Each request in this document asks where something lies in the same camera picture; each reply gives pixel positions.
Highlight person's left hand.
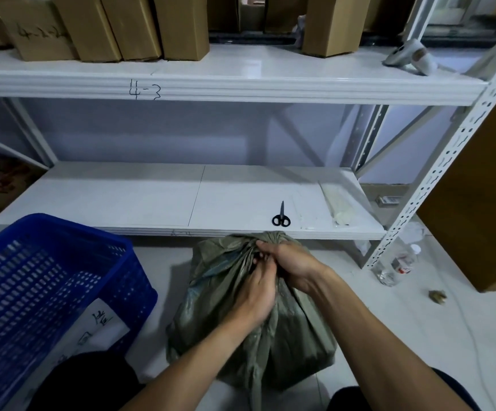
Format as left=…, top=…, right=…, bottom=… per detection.
left=226, top=254, right=281, bottom=332

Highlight person's right hand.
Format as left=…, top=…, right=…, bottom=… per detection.
left=254, top=241, right=330, bottom=294

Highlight green woven sack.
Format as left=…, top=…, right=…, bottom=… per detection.
left=165, top=231, right=339, bottom=411

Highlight blue plastic basket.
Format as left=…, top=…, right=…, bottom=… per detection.
left=0, top=212, right=159, bottom=411

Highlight person's left forearm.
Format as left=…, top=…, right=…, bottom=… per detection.
left=119, top=314, right=266, bottom=411

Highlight person's right forearm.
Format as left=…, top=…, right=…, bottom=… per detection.
left=312, top=269, right=476, bottom=411

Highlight clear bag of zip ties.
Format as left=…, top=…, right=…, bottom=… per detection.
left=319, top=180, right=356, bottom=227

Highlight person's right leg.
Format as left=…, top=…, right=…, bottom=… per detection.
left=331, top=368, right=484, bottom=411

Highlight black scissors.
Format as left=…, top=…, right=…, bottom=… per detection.
left=271, top=200, right=291, bottom=228

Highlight clear plastic bottle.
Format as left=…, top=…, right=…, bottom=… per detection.
left=376, top=243, right=422, bottom=287

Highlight white crumpled paper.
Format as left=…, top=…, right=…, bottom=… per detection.
left=395, top=222, right=427, bottom=244

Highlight white paper label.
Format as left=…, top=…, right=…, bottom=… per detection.
left=53, top=297, right=131, bottom=369

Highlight white metal shelf rack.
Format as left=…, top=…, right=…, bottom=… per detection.
left=0, top=0, right=496, bottom=270

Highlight small white crumpled item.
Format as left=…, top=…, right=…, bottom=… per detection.
left=295, top=14, right=308, bottom=47

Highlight white handheld scanner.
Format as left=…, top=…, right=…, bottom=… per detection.
left=382, top=38, right=439, bottom=76

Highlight cube cardboard box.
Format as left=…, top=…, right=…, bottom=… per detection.
left=301, top=0, right=373, bottom=58

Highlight large open cardboard box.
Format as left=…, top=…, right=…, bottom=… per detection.
left=207, top=0, right=242, bottom=33
left=265, top=0, right=309, bottom=34
left=361, top=0, right=416, bottom=35

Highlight tall small cardboard box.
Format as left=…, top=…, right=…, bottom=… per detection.
left=99, top=0, right=163, bottom=61
left=51, top=0, right=122, bottom=63
left=153, top=0, right=211, bottom=61

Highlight metal framed window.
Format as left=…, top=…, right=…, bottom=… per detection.
left=427, top=0, right=496, bottom=37

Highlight handwritten cardboard box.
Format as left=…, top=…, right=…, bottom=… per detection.
left=0, top=0, right=77, bottom=62

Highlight white cable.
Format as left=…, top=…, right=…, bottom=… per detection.
left=440, top=269, right=496, bottom=411

